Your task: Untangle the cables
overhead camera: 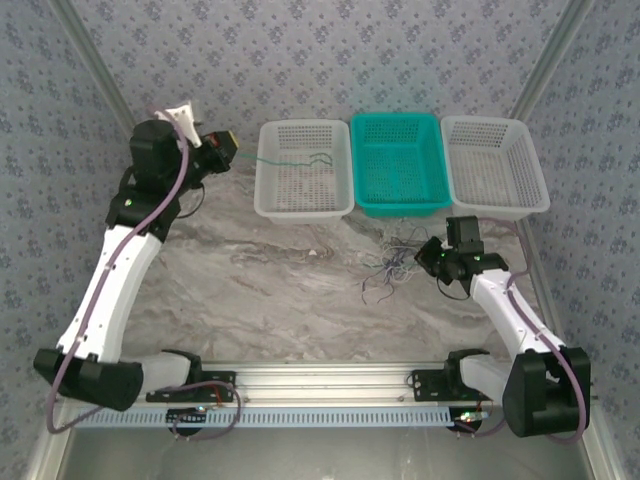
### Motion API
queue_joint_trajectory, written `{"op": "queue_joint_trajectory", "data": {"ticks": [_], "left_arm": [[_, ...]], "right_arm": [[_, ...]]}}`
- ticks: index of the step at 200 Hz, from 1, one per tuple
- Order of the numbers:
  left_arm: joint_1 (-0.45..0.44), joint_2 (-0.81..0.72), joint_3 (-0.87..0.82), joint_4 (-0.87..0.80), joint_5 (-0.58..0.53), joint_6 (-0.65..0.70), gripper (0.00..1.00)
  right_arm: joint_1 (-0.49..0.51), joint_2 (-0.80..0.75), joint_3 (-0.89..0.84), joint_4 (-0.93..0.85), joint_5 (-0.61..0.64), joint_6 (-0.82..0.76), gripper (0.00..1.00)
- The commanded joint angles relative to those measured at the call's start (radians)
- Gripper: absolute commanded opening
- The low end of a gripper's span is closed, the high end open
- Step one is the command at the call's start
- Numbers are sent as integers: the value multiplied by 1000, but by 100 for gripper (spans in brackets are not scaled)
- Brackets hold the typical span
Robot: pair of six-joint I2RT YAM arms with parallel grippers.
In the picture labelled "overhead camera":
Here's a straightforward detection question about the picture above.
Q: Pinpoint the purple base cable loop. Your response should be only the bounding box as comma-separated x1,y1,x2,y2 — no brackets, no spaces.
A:
453,394,507,440
147,380,242,442

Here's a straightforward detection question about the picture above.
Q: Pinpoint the aluminium frame profile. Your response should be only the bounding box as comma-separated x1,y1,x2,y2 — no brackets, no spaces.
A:
508,0,597,121
22,407,76,480
48,0,139,131
579,419,626,480
517,218,569,351

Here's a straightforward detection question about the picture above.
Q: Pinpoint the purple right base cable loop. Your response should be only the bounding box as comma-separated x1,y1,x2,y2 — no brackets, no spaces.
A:
453,394,507,440

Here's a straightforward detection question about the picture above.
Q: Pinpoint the light blue slotted cable duct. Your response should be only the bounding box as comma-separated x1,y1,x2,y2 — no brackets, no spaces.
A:
74,403,482,430

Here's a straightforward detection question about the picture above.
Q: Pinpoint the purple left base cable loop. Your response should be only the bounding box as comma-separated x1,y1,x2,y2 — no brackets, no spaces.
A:
147,380,242,442

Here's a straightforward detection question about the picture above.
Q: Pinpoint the tangle of thin wires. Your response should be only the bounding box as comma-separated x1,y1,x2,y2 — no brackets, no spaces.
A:
374,244,419,304

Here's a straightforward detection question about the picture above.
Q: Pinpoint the teal perforated plastic basket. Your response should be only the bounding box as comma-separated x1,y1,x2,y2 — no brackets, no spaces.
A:
348,112,454,219

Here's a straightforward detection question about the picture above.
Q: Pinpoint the white perforated plastic basket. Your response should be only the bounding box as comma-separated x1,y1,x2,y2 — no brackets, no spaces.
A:
439,115,552,221
253,118,354,226

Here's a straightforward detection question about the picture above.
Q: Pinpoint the purple left arm harness cable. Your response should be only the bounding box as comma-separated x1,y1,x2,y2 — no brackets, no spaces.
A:
45,105,192,435

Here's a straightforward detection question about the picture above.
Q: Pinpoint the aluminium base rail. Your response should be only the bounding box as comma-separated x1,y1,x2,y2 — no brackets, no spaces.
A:
142,360,506,407

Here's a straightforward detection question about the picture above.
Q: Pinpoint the thin green cable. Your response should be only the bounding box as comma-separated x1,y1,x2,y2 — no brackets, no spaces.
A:
237,151,335,169

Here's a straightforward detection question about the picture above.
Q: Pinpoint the small black controller board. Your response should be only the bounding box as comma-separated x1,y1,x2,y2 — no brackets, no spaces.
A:
166,407,208,436
451,408,490,432

